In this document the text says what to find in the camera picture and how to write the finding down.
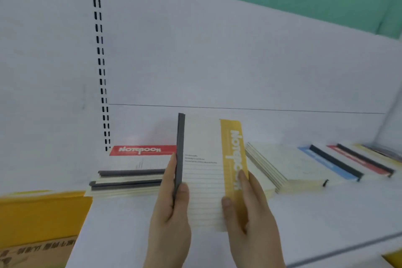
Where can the person's right hand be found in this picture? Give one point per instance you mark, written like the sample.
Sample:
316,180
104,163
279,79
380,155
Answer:
260,239

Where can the person's left hand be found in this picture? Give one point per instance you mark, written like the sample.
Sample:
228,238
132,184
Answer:
169,230

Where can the plain cream notebook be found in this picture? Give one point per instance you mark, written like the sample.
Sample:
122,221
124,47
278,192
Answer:
260,180

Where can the yellow-striped white notebook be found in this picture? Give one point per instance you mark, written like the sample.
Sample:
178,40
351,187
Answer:
377,153
201,158

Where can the stack of cream notebooks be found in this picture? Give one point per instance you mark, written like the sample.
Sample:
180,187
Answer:
282,161

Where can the blue-striped white notebook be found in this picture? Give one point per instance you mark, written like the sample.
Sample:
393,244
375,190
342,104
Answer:
333,164

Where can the red-striped white notebook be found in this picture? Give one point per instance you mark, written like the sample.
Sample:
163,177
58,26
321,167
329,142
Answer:
358,156

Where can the person's right forearm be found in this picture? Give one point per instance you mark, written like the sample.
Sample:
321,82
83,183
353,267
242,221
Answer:
260,265

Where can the white metal shelf board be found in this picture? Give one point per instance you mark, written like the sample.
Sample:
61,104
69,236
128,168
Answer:
314,214

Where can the green printed cardboard box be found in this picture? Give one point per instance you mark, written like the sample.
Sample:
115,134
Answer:
37,255

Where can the pink packets bundle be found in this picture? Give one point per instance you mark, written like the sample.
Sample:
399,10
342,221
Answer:
386,151

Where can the white slotted shelf upright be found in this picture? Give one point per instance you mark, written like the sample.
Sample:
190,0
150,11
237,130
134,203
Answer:
100,57
389,120

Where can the white shelf back panel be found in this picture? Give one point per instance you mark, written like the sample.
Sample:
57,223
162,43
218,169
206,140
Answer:
220,57

